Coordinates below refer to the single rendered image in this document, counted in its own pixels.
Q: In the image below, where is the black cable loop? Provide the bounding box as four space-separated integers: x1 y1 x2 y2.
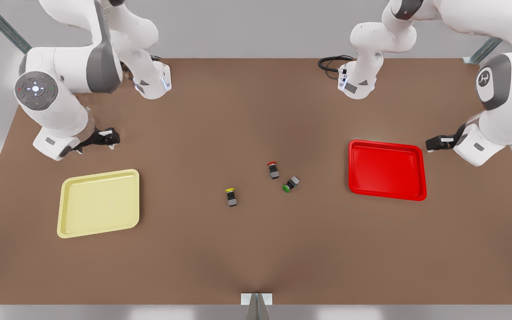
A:
318 56 356 80

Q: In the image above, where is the silver frame post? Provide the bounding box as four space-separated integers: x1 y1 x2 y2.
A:
0 0 32 55
241 293 273 320
463 0 512 65

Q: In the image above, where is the red tray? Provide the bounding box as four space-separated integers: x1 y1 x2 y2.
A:
348 140 427 201

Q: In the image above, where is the yellow tray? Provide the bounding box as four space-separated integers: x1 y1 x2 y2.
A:
56 169 140 239

